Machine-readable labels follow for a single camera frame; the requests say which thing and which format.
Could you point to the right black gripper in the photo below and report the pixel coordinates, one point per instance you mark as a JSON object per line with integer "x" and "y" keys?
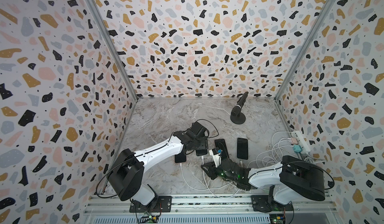
{"x": 211, "y": 169}

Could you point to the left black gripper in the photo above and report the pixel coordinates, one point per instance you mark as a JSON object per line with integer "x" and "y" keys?
{"x": 205, "y": 143}

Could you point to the black phone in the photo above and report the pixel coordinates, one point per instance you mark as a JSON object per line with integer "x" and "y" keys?
{"x": 201, "y": 152}
{"x": 180, "y": 158}
{"x": 242, "y": 149}
{"x": 221, "y": 145}

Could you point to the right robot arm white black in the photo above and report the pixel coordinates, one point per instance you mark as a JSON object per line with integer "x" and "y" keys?
{"x": 287, "y": 180}

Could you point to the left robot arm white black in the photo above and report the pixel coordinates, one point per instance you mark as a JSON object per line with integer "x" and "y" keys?
{"x": 126, "y": 174}

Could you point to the black microphone on stand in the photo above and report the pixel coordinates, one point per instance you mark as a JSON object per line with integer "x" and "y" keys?
{"x": 237, "y": 117}

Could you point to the pink charger plug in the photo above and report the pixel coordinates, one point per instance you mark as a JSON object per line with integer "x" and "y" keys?
{"x": 294, "y": 141}

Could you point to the teal charger plug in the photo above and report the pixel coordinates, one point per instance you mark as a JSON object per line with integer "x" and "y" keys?
{"x": 297, "y": 148}

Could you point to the white power strip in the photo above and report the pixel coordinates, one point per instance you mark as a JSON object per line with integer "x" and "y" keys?
{"x": 302, "y": 141}

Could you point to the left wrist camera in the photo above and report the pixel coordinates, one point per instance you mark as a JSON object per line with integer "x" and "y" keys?
{"x": 216, "y": 154}

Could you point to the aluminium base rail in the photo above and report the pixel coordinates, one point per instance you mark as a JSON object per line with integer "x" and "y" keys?
{"x": 208, "y": 209}

